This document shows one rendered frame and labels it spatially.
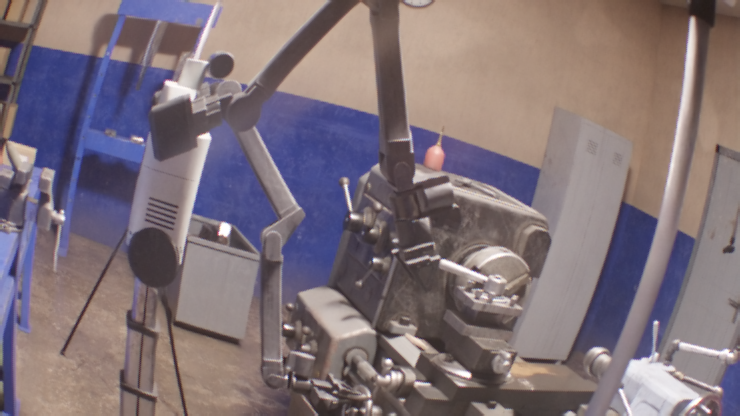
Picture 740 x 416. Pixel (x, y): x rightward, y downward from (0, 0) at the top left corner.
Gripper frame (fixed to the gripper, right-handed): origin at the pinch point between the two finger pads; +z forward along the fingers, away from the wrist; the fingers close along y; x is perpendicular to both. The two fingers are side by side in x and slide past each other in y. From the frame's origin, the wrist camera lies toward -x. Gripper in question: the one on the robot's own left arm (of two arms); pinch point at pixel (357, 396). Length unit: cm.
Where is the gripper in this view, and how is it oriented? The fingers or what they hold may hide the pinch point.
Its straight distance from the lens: 260.0
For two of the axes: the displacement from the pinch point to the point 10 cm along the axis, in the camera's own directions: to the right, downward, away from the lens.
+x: -2.7, -2.8, 9.2
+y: 3.1, -9.3, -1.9
